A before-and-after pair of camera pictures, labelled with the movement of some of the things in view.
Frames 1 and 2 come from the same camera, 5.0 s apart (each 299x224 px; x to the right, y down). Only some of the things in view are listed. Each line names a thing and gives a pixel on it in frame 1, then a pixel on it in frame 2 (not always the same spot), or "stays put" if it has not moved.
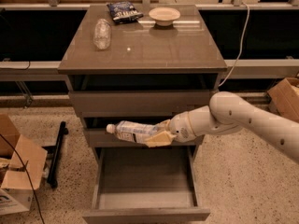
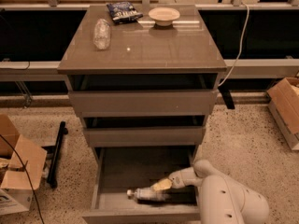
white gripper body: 179,125 → 177,182
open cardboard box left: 16,193 stays put
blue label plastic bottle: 131,131 → 147,194
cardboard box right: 284,99 stays put
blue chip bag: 124,12 stays put
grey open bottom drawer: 147,184 stays put
